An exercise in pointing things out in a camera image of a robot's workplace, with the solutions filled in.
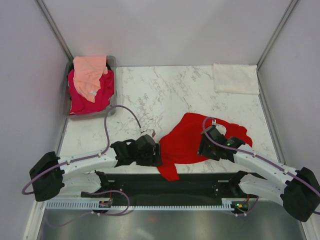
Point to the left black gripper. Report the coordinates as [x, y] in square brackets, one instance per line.
[153, 159]

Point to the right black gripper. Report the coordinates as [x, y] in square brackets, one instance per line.
[202, 150]

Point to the red t shirt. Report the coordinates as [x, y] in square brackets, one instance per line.
[181, 145]

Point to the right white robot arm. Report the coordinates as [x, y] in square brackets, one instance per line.
[297, 190]

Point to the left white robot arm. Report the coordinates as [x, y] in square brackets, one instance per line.
[50, 174]

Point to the folded white t shirt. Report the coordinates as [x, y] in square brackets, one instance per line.
[235, 79]

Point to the magenta t shirt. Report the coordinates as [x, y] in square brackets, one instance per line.
[81, 106]

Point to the grey plastic bin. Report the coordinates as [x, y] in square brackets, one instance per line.
[65, 103]

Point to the peach t shirt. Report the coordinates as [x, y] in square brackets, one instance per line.
[87, 73]

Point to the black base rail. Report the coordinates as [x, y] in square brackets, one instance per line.
[191, 188]

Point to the white slotted cable duct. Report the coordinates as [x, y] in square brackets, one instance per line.
[99, 205]

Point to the left aluminium frame post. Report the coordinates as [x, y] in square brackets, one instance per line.
[54, 28]

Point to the aluminium frame post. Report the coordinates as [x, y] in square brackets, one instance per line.
[54, 28]
[278, 30]

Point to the right aluminium frame post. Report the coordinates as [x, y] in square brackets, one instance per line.
[278, 30]

